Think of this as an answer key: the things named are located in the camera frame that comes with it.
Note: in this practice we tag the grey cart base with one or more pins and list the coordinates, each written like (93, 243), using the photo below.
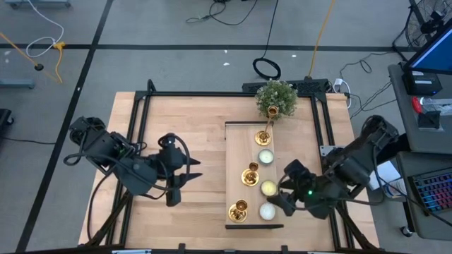
(39, 3)

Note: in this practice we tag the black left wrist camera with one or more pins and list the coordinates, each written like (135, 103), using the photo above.
(173, 198)

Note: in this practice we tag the green potted plant black pot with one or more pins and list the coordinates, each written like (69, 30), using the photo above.
(279, 92)

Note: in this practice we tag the black printer box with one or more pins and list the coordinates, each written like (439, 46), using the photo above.
(422, 83)

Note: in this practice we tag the yellow pole black foot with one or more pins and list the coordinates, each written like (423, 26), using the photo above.
(39, 67)

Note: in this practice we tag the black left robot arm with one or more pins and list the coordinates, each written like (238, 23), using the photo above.
(102, 144)

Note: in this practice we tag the clear plastic bottle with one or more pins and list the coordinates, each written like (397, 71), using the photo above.
(438, 104)

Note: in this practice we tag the white box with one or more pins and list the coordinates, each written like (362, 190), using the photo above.
(388, 174)

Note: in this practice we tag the grey desk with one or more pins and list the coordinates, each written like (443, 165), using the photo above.
(438, 148)

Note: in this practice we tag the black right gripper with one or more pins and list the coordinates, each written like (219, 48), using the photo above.
(303, 176)

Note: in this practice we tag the white blue leaf candle tin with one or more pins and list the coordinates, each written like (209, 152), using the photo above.
(266, 157)

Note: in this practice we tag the black vertical post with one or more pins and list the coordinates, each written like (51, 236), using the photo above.
(212, 94)

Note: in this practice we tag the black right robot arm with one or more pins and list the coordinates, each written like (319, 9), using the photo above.
(353, 169)

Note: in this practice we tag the tall gold candlestick holder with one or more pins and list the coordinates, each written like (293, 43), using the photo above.
(263, 138)

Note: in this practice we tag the medium gold candlestick holder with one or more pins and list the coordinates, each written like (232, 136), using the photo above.
(237, 213)

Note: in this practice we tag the wooden tray with black legs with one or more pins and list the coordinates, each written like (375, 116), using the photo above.
(254, 166)

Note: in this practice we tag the gold candle tin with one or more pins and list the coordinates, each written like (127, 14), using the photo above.
(269, 188)

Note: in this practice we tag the white power adapter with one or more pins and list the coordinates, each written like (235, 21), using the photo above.
(339, 83)

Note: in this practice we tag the backlit rainbow keyboard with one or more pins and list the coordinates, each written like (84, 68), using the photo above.
(436, 192)

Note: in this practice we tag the computer monitor blue screen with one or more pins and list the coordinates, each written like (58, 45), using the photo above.
(436, 53)

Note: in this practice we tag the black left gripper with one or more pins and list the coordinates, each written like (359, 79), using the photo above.
(169, 158)

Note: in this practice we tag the black perforated bar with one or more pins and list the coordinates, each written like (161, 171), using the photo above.
(310, 85)

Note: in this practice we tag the white cup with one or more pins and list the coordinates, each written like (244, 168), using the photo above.
(392, 191)

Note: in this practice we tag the grey foot bar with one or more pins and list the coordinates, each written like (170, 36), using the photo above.
(16, 83)

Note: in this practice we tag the short gold candlestick holder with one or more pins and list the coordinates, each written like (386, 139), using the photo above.
(250, 177)

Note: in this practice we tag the small black cube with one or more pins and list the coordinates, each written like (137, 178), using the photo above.
(429, 120)

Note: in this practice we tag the black floor fan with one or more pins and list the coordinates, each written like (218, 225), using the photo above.
(423, 21)

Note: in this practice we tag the black caster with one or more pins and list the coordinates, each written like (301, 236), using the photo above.
(5, 118)

